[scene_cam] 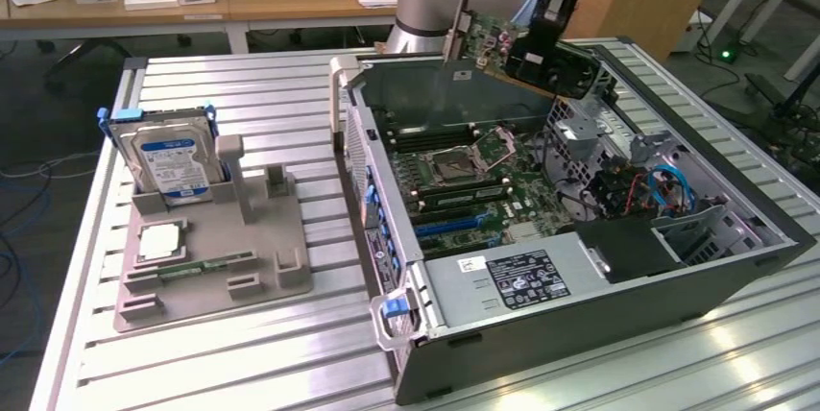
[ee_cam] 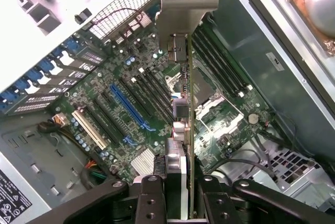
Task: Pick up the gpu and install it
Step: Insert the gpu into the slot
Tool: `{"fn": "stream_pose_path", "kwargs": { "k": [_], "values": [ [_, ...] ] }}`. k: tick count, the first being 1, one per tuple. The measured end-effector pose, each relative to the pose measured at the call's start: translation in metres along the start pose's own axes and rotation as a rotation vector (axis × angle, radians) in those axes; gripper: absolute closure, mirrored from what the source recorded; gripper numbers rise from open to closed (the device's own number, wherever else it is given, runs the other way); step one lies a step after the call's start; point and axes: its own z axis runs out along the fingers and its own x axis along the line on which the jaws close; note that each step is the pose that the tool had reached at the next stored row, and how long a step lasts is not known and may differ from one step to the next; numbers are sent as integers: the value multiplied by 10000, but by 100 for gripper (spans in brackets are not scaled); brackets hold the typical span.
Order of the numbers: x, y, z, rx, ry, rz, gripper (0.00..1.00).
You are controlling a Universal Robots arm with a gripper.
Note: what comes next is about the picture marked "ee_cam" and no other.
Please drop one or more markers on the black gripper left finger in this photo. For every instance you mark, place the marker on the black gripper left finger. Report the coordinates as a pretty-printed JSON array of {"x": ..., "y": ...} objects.
[{"x": 150, "y": 203}]

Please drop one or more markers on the perforated metal drive cage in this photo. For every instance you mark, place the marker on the perforated metal drive cage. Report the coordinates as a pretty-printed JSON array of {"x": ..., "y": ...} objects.
[{"x": 293, "y": 171}]

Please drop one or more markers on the white expansion slot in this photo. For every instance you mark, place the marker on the white expansion slot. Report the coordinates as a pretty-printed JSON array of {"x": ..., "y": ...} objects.
[{"x": 89, "y": 129}]

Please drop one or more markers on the metal socket cover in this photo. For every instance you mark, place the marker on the metal socket cover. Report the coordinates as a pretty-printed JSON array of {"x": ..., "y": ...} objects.
[{"x": 225, "y": 122}]

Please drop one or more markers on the black RAM slot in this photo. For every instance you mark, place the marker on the black RAM slot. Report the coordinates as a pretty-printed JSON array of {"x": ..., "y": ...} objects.
[
  {"x": 220, "y": 65},
  {"x": 223, "y": 62},
  {"x": 216, "y": 67},
  {"x": 227, "y": 59}
]

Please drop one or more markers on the grey power supply unit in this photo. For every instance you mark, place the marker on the grey power supply unit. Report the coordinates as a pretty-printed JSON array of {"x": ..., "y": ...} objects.
[{"x": 13, "y": 200}]

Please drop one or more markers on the white power connector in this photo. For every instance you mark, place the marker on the white power connector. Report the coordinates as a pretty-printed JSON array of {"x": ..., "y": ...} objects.
[{"x": 60, "y": 119}]

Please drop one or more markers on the black expansion slot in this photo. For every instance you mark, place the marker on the black expansion slot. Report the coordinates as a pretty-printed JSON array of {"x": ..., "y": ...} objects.
[{"x": 107, "y": 122}]

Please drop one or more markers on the silver chipset heatsink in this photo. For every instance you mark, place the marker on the silver chipset heatsink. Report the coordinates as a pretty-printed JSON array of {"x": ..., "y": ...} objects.
[{"x": 142, "y": 161}]

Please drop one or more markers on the grey parts rack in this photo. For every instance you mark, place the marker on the grey parts rack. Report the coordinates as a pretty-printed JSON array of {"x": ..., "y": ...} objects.
[{"x": 39, "y": 14}]

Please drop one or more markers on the green motherboard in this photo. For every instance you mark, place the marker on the green motherboard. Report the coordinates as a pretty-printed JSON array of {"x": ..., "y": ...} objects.
[{"x": 230, "y": 119}]

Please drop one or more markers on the blue expansion slot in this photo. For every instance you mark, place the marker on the blue expansion slot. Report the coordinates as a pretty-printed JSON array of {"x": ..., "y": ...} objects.
[{"x": 128, "y": 106}]

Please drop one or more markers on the CPU socket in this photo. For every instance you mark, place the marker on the CPU socket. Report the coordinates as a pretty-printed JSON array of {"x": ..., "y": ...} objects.
[{"x": 204, "y": 88}]

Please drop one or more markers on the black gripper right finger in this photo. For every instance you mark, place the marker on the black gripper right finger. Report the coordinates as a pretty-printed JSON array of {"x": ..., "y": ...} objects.
[{"x": 217, "y": 208}]

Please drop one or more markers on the black open PC case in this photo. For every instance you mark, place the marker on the black open PC case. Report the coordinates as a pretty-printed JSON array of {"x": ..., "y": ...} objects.
[{"x": 261, "y": 38}]

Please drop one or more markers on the white case sticker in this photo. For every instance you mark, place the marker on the white case sticker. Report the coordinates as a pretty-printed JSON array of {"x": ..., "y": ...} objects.
[{"x": 274, "y": 61}]

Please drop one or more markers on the silver coin battery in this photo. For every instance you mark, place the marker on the silver coin battery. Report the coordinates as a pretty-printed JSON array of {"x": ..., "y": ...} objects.
[{"x": 252, "y": 118}]

